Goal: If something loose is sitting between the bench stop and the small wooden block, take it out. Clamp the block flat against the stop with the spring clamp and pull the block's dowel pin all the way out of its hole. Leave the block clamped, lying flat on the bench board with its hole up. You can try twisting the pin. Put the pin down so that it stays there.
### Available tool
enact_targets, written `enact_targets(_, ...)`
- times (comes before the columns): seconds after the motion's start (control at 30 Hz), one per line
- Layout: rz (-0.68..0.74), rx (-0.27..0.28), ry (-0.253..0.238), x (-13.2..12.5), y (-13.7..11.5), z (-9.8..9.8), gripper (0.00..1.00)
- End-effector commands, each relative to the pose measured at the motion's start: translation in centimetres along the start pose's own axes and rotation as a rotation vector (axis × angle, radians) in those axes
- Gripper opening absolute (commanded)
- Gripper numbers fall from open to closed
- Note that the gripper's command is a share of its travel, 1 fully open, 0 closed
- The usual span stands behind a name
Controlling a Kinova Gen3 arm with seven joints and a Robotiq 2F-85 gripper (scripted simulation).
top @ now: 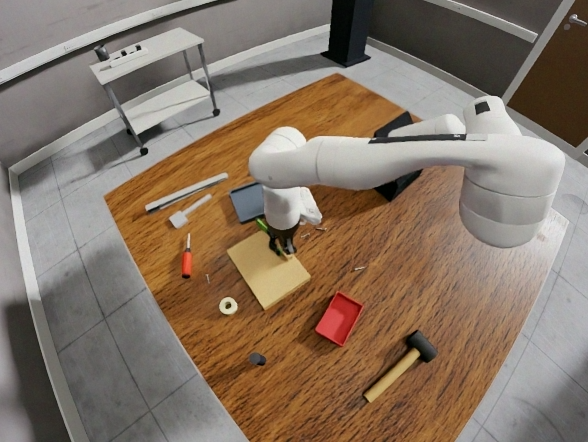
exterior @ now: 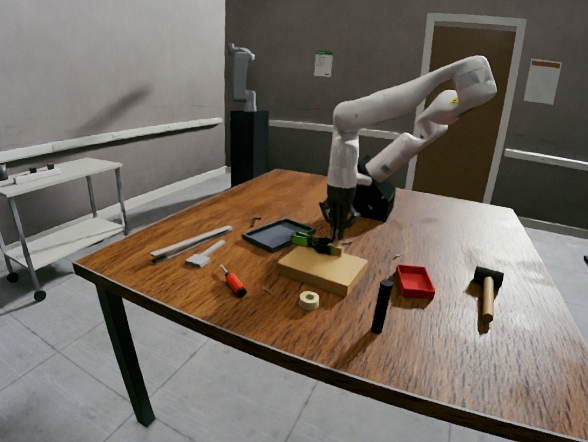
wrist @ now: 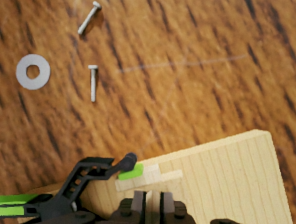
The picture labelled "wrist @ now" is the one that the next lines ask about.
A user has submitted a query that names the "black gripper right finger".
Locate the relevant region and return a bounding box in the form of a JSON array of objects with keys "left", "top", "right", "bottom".
[{"left": 159, "top": 192, "right": 241, "bottom": 224}]

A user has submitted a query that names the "pale wooden board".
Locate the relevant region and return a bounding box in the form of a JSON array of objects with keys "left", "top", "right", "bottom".
[{"left": 79, "top": 130, "right": 293, "bottom": 224}]

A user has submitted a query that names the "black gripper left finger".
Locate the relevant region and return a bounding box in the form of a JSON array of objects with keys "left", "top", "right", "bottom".
[{"left": 35, "top": 190, "right": 146, "bottom": 224}]

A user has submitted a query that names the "black and green spring clamp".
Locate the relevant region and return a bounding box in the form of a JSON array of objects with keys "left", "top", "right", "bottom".
[{"left": 0, "top": 152, "right": 144, "bottom": 224}]

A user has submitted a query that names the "small grey nail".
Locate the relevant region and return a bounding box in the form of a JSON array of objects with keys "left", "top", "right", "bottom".
[
  {"left": 88, "top": 65, "right": 98, "bottom": 102},
  {"left": 78, "top": 1, "right": 102, "bottom": 34}
]

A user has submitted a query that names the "grey flat washer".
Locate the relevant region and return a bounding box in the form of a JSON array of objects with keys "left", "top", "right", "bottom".
[{"left": 16, "top": 54, "right": 50, "bottom": 89}]

